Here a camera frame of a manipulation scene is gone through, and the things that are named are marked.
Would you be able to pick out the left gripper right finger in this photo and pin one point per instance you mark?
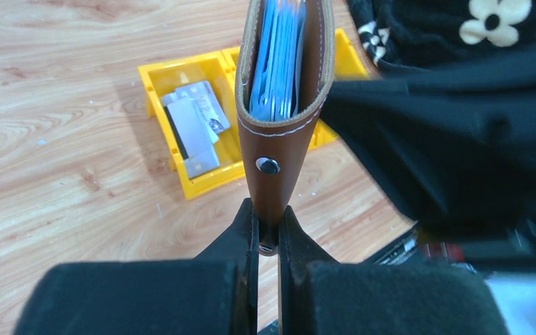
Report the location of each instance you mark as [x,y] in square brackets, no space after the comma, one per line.
[319,295]

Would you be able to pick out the left yellow bin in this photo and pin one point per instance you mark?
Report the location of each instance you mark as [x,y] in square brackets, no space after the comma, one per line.
[219,69]

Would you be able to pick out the black floral blanket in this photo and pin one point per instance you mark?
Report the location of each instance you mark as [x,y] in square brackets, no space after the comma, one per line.
[413,36]

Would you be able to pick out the silver cards in left bin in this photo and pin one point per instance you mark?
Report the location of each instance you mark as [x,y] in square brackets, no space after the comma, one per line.
[197,119]

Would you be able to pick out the brown leather card holder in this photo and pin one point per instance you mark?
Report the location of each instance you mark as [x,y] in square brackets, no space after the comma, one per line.
[273,151]

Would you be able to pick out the right yellow bin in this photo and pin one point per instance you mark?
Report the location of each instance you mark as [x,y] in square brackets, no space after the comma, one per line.
[348,67]

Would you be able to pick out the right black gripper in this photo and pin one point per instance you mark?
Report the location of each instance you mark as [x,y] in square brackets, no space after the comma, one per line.
[453,148]

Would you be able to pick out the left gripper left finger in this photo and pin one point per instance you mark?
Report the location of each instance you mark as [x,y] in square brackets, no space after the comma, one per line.
[216,292]

